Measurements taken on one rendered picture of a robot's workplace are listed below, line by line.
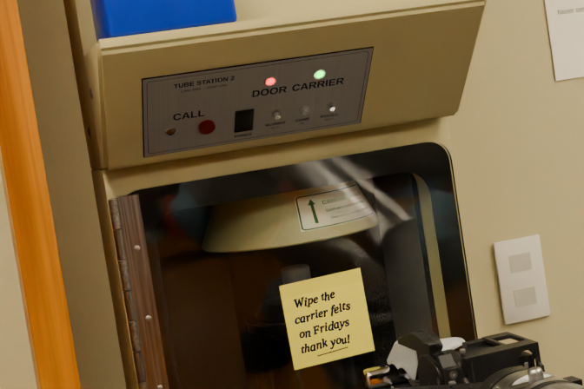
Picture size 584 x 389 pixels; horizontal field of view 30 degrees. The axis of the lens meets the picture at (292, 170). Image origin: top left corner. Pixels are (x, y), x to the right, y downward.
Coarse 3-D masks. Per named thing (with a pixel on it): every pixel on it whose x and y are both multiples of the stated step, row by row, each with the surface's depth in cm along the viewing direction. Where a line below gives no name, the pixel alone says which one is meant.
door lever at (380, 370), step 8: (368, 368) 93; (376, 368) 93; (384, 368) 93; (392, 368) 93; (368, 376) 92; (376, 376) 92; (384, 376) 93; (392, 376) 93; (400, 376) 93; (408, 376) 93; (368, 384) 92; (376, 384) 92; (384, 384) 93
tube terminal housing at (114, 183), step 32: (64, 0) 100; (256, 0) 96; (288, 0) 96; (320, 0) 97; (352, 0) 98; (384, 0) 99; (384, 128) 99; (416, 128) 100; (448, 128) 101; (96, 160) 95; (192, 160) 94; (224, 160) 95; (256, 160) 96; (288, 160) 97; (96, 192) 100; (128, 192) 93; (128, 352) 96; (128, 384) 101
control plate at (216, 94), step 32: (256, 64) 86; (288, 64) 87; (320, 64) 88; (352, 64) 89; (160, 96) 86; (192, 96) 87; (224, 96) 88; (256, 96) 89; (288, 96) 90; (320, 96) 91; (352, 96) 92; (160, 128) 88; (192, 128) 89; (224, 128) 90; (256, 128) 91; (288, 128) 93; (320, 128) 94
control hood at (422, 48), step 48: (432, 0) 88; (480, 0) 89; (96, 48) 81; (144, 48) 82; (192, 48) 83; (240, 48) 85; (288, 48) 86; (336, 48) 88; (384, 48) 89; (432, 48) 91; (96, 96) 86; (384, 96) 94; (432, 96) 95; (240, 144) 92
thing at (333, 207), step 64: (192, 192) 93; (256, 192) 95; (320, 192) 96; (384, 192) 98; (448, 192) 99; (192, 256) 93; (256, 256) 95; (320, 256) 96; (384, 256) 98; (448, 256) 99; (192, 320) 93; (256, 320) 95; (384, 320) 98; (448, 320) 100; (192, 384) 93; (256, 384) 95; (320, 384) 96
